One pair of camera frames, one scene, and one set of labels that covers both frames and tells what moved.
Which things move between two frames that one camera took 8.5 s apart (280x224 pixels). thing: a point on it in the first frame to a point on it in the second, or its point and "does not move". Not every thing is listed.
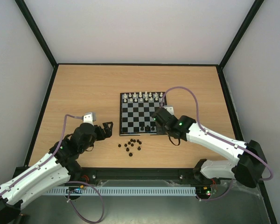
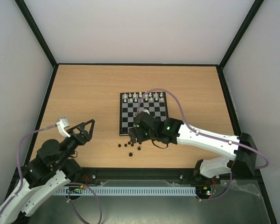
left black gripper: (108, 132) to (82, 140)
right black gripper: (160, 115) to (135, 133)
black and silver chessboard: (136, 109) does not move
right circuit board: (203, 190) does not move
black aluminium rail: (137, 173) does not move
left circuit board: (75, 190) does not move
